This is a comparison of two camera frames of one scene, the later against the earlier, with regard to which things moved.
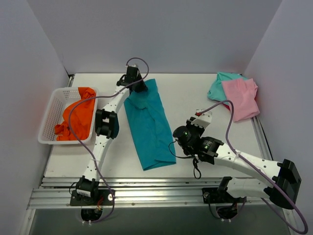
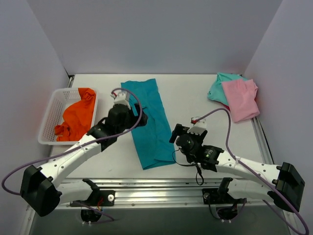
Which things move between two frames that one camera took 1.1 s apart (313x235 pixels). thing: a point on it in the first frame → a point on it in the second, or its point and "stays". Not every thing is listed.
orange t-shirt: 81,117 stays
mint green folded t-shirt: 216,91 stays
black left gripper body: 138,85 → 138,113
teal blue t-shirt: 150,126 stays
